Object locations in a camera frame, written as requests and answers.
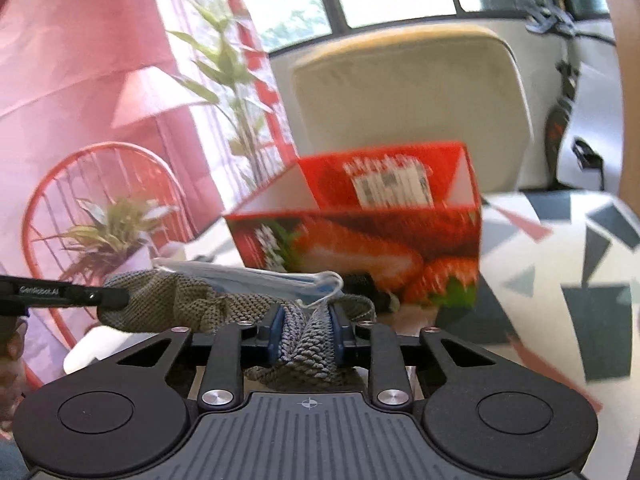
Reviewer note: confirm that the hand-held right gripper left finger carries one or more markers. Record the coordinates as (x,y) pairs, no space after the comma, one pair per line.
(276,336)

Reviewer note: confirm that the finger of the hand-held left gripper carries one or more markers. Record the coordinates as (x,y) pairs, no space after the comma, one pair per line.
(111,298)

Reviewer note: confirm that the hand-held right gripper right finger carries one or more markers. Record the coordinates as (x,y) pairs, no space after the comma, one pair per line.
(336,336)

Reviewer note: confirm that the grey knitted cloth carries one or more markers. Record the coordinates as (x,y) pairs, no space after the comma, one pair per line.
(165,305)

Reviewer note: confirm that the blue face mask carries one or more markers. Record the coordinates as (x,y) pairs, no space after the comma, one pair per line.
(260,280)

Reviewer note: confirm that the red strawberry print box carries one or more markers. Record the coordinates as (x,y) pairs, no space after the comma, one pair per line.
(360,240)

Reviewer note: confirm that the person's left hand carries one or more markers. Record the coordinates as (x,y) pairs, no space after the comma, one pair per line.
(11,351)

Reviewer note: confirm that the white plastic bag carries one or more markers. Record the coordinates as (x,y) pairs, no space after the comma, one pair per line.
(85,355)

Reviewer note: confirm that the potted plant in pink pot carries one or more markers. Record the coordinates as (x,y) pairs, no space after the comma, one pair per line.
(115,230)

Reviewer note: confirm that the geometric patterned tablecloth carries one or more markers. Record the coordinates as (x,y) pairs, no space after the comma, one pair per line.
(550,270)

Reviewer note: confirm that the pink curtain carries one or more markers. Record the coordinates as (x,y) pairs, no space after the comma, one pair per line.
(60,60)

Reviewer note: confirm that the cream upholstered chair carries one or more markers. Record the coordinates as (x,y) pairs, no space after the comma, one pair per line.
(415,95)

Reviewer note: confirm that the tall green leafy plant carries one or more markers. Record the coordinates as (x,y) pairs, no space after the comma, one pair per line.
(225,60)

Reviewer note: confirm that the brown wooden panel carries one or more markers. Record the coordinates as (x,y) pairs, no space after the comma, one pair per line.
(627,85)

